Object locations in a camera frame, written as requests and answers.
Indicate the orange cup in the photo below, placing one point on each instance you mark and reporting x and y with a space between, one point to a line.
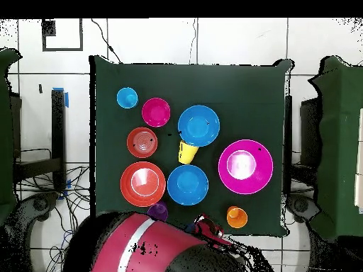
237 217

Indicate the yellow cup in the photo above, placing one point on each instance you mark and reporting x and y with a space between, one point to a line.
187 154

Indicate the large orange bowl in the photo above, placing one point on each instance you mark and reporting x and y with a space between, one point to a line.
143 184

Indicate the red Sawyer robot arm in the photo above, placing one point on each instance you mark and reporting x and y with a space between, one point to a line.
158 243

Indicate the blue bowl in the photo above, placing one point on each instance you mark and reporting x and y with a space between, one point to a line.
198 126
187 184

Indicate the purple cup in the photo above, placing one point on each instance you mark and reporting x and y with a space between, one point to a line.
157 209

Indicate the large pink bowl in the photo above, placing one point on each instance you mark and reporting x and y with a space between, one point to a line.
255 153

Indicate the small orange bowl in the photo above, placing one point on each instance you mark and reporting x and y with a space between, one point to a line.
142 142

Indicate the small crimson bowl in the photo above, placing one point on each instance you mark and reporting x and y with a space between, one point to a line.
156 112

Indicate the dark green table cloth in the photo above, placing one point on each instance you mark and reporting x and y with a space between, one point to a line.
241 99

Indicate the black cabinet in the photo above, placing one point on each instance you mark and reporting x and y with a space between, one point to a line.
310 130

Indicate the light blue cup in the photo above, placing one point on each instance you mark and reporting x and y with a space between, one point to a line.
127 97

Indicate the white panel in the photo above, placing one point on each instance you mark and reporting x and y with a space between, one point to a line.
360 192

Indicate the green cloth covered table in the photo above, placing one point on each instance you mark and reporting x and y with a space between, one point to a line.
340 141
5 127

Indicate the blue tape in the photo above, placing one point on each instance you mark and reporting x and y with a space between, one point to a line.
66 99

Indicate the black pedestal leg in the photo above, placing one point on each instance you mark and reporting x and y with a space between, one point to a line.
302 208
37 205

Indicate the black stand post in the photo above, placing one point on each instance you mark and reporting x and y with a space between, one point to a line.
288 141

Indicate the black stand frame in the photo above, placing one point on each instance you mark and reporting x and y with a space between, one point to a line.
58 141

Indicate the black square frame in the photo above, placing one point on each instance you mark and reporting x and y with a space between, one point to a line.
62 49

